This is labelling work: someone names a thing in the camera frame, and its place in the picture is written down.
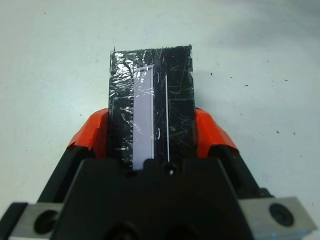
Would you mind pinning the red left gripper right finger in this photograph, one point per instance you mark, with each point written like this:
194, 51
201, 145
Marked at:
212, 135

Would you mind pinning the black glossy box lid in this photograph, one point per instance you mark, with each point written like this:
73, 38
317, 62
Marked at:
175, 100

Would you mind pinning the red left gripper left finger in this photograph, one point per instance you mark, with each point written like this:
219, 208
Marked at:
92, 132

